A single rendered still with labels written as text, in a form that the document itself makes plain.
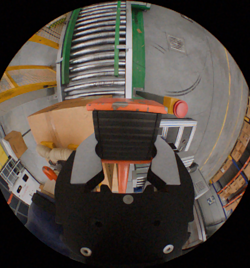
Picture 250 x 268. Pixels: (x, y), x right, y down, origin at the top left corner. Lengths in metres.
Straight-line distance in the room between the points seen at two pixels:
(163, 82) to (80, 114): 1.32
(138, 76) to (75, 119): 1.17
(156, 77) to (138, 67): 0.30
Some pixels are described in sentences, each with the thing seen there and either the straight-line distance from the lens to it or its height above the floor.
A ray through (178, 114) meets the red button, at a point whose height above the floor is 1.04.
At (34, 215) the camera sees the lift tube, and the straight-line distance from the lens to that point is 0.37.
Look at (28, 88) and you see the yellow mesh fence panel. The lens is 0.81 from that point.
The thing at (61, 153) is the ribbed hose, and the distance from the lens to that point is 0.29.
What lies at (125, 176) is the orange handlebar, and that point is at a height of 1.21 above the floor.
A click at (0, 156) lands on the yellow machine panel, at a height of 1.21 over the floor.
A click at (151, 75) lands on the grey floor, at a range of 1.39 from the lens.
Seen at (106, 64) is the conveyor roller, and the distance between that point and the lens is 0.80.
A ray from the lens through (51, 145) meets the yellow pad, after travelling 0.42.
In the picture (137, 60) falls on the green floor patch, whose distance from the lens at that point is 1.40.
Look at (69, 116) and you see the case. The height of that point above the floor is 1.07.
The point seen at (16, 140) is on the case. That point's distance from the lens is 2.06.
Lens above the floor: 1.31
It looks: 59 degrees down
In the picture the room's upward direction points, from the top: 180 degrees clockwise
